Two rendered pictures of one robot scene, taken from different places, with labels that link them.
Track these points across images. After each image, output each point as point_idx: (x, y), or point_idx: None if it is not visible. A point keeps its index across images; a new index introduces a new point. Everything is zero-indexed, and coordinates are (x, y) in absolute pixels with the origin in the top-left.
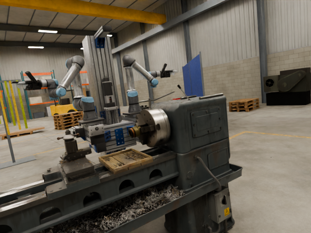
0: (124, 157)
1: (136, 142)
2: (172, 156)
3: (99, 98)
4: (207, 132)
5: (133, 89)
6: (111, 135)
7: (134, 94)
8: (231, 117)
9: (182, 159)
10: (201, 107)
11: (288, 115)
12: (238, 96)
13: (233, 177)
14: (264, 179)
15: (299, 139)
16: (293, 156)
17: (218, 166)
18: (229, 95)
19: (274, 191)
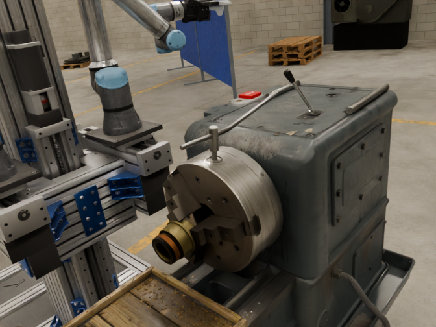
0: (145, 318)
1: (136, 213)
2: (287, 290)
3: (6, 100)
4: (358, 200)
5: (108, 61)
6: (66, 212)
7: (119, 81)
8: (276, 78)
9: (311, 291)
10: (353, 137)
11: (380, 73)
12: (279, 30)
13: (399, 290)
14: (391, 231)
15: (418, 129)
16: (422, 170)
17: (368, 270)
18: (263, 29)
19: (419, 261)
